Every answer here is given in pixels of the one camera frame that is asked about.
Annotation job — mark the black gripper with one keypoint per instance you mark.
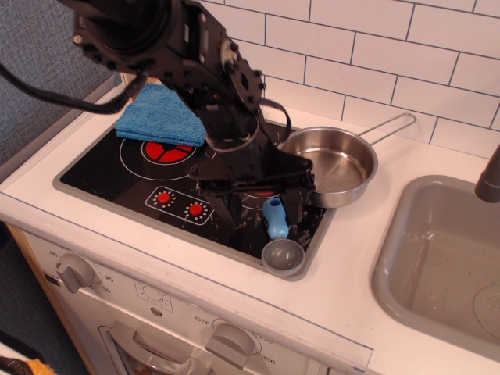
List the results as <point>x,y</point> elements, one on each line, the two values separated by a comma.
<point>248,164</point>

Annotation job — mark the blue grey toy ladle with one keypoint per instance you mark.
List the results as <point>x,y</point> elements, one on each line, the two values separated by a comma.
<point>283,257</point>

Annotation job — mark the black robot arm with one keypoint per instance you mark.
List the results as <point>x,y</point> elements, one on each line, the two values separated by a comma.
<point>182,45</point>

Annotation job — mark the right red stove knob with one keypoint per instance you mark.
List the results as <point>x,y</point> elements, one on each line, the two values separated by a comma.
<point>196,210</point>

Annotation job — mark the red stove knob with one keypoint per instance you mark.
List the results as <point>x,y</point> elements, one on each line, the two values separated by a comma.
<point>196,210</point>
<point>164,198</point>

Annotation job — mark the left red stove knob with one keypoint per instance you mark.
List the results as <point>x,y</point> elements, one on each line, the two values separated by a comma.
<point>164,198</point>

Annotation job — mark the black toy stovetop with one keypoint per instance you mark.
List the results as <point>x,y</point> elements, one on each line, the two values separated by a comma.
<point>125,177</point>

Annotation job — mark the stainless steel pan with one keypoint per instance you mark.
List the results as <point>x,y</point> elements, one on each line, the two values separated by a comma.
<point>343,162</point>

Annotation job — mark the blue folded cloth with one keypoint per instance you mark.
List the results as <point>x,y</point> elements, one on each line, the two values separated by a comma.
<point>159,115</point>

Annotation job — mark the grey right oven knob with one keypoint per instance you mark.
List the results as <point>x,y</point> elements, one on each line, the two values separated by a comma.
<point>231,344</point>

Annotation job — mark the grey oven knob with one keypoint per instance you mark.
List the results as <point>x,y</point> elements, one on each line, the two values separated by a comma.
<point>74,272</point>
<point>231,344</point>

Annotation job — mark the white toy oven front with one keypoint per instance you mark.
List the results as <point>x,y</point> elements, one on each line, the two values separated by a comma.
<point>125,326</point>

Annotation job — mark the grey sink basin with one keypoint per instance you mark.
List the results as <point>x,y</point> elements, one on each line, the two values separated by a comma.
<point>438,268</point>

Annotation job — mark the grey left oven knob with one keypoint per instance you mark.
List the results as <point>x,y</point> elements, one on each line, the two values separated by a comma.
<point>74,272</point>

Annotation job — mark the grey faucet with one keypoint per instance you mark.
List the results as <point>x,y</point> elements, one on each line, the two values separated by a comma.
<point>487,188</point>

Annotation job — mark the orange object at corner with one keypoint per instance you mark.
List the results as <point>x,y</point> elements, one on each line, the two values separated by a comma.
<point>25,367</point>

